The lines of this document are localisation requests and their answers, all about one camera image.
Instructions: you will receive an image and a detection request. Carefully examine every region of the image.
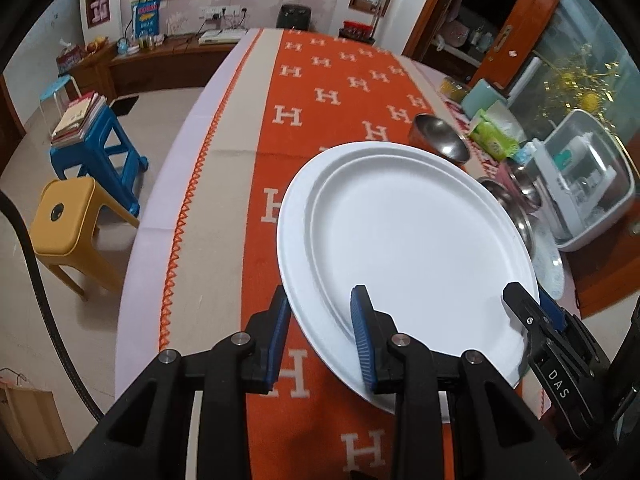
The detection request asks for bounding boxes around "white floral ceramic plate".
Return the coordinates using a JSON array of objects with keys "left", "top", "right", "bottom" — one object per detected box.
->
[{"left": 530, "top": 217, "right": 565, "bottom": 300}]

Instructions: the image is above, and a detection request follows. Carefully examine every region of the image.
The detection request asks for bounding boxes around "large stainless steel bowl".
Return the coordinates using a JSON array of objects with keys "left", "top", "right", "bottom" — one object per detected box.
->
[{"left": 478, "top": 177, "right": 534, "bottom": 255}]

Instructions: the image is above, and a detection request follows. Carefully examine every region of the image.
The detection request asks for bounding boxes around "white paper plate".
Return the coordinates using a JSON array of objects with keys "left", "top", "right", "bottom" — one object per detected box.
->
[{"left": 277, "top": 141, "right": 538, "bottom": 411}]

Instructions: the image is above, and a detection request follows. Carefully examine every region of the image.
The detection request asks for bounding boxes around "pink steel bowl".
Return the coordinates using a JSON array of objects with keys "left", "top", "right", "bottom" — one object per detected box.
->
[{"left": 508, "top": 162, "right": 542, "bottom": 210}]

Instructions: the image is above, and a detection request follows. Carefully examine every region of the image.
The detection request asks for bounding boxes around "white clear-lid storage box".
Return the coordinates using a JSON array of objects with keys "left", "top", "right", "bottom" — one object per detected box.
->
[{"left": 526, "top": 110, "right": 636, "bottom": 252}]

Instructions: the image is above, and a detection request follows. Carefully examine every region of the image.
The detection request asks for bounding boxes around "blue wet wipes pack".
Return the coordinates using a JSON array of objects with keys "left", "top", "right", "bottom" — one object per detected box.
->
[{"left": 512, "top": 141, "right": 537, "bottom": 166}]

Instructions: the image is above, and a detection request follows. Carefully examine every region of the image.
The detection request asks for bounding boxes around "green tissue pack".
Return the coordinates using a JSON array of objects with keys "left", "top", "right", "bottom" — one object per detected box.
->
[{"left": 469, "top": 110, "right": 520, "bottom": 162}]

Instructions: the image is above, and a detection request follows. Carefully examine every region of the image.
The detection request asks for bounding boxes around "small gold steel bowl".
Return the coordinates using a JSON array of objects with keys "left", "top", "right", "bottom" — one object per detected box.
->
[{"left": 408, "top": 113, "right": 471, "bottom": 166}]

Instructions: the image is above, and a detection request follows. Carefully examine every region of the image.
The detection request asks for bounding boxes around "teal container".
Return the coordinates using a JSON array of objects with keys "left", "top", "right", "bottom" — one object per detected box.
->
[{"left": 461, "top": 78, "right": 508, "bottom": 119}]

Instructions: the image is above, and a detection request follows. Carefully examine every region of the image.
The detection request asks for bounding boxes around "yellow plastic stool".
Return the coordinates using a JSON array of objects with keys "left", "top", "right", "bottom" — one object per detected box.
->
[{"left": 29, "top": 177, "right": 139, "bottom": 299}]

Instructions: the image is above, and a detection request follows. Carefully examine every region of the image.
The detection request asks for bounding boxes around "orange H-pattern blanket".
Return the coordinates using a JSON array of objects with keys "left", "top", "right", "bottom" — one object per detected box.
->
[{"left": 158, "top": 27, "right": 544, "bottom": 480}]

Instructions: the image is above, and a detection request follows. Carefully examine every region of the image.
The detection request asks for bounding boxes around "blue plastic stool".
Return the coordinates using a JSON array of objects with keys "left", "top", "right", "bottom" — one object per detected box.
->
[{"left": 49, "top": 106, "right": 149, "bottom": 217}]

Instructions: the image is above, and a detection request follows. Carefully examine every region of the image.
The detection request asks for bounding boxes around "brown paper bag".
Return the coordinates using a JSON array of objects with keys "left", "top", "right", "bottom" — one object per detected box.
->
[{"left": 1, "top": 378, "right": 73, "bottom": 464}]

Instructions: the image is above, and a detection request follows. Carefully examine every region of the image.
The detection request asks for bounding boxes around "wooden tv cabinet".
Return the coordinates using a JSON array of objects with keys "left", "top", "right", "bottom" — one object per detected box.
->
[{"left": 70, "top": 37, "right": 234, "bottom": 102}]

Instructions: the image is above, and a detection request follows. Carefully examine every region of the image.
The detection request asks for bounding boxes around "stack of books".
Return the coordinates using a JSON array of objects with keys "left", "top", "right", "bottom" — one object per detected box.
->
[{"left": 50, "top": 91, "right": 106, "bottom": 148}]

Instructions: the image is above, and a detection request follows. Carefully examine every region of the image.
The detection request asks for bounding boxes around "black small appliance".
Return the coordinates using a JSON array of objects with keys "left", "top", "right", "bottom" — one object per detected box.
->
[{"left": 276, "top": 3, "right": 311, "bottom": 32}]

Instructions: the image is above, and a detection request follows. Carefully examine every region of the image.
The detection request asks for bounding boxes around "light blue small stool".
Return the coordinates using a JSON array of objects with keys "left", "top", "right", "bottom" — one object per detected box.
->
[{"left": 38, "top": 74, "right": 81, "bottom": 128}]

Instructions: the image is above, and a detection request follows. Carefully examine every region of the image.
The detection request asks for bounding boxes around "blue poster box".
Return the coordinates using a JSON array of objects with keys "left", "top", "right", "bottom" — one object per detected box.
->
[{"left": 131, "top": 0, "right": 162, "bottom": 40}]

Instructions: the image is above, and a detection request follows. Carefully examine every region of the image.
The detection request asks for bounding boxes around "black cable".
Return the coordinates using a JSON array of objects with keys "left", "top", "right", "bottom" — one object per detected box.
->
[{"left": 0, "top": 190, "right": 106, "bottom": 422}]

